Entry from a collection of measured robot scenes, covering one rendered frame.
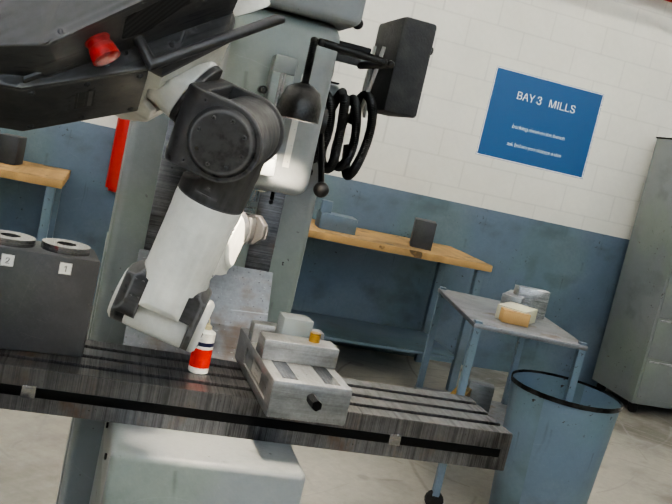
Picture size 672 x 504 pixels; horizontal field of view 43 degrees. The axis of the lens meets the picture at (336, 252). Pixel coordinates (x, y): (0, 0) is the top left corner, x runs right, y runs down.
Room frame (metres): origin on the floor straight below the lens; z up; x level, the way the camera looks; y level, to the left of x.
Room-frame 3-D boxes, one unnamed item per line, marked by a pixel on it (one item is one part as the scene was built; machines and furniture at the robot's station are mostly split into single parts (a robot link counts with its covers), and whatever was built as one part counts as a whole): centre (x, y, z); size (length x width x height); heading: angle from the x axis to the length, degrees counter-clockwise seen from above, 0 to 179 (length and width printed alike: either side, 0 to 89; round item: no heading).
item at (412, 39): (2.00, -0.05, 1.62); 0.20 x 0.09 x 0.21; 16
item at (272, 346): (1.61, 0.03, 1.02); 0.15 x 0.06 x 0.04; 108
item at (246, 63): (1.63, 0.19, 1.47); 0.21 x 0.19 x 0.32; 106
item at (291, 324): (1.66, 0.05, 1.04); 0.06 x 0.05 x 0.06; 108
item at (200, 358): (1.62, 0.21, 0.98); 0.04 x 0.04 x 0.11
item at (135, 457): (1.62, 0.19, 0.79); 0.50 x 0.35 x 0.12; 16
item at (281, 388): (1.63, 0.04, 0.98); 0.35 x 0.15 x 0.11; 18
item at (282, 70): (1.52, 0.16, 1.45); 0.04 x 0.04 x 0.21; 16
